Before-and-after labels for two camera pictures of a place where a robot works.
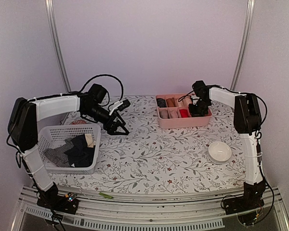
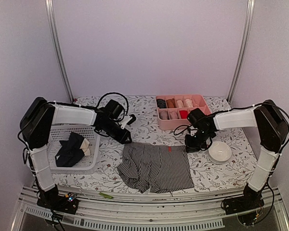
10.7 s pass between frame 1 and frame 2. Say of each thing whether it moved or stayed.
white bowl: stayed
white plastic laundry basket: stayed
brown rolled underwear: stayed
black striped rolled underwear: stayed
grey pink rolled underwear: stayed
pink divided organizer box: stayed
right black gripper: moved
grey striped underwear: moved
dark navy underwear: moved
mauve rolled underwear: stayed
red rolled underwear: stayed
